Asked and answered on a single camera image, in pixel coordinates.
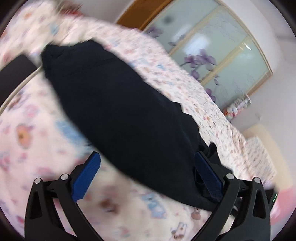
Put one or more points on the cream padded headboard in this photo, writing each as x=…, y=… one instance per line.
x=283, y=179

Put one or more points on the pink cartoon print blanket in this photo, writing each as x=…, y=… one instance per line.
x=39, y=140

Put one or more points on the wooden door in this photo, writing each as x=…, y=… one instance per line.
x=141, y=13

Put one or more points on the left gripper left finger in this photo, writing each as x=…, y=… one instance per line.
x=52, y=211

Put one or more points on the frosted floral sliding wardrobe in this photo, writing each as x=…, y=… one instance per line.
x=210, y=43

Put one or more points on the black pants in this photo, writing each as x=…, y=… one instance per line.
x=140, y=131

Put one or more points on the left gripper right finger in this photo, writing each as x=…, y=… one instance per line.
x=252, y=221

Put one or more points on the cartoon print pillow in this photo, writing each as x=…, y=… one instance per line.
x=259, y=161

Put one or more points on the tall jar of plush toys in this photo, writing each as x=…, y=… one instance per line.
x=237, y=106

